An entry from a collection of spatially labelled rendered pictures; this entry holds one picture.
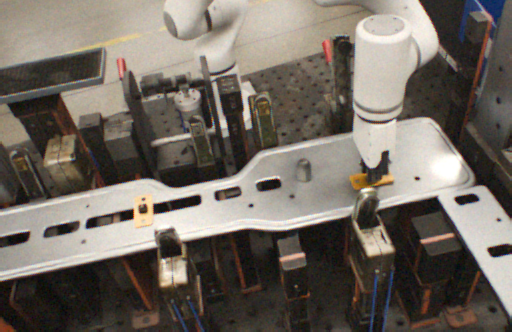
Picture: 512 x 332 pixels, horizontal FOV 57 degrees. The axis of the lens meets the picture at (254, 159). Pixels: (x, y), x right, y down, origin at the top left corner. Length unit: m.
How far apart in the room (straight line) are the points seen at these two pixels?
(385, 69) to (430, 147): 0.35
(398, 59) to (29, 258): 0.77
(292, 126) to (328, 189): 0.63
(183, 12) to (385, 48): 0.63
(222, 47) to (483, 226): 0.80
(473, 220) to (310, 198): 0.30
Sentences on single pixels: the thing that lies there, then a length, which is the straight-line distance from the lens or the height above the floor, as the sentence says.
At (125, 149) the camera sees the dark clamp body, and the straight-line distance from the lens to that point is 1.10.
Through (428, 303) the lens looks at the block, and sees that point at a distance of 1.09.
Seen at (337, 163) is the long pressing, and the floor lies 1.00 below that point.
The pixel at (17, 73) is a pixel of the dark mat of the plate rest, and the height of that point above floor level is 1.16.
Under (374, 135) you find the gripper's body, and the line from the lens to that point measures 0.84.
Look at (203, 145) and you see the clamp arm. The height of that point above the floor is 1.03.
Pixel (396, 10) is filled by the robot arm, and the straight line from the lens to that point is 0.85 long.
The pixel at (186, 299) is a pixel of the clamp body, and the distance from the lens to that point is 0.87.
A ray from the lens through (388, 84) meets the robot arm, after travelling 0.78.
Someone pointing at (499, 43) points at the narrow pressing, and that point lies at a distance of 1.02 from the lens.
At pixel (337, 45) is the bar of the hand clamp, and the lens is 1.02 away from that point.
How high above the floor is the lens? 1.73
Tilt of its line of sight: 44 degrees down
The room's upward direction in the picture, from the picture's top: 9 degrees counter-clockwise
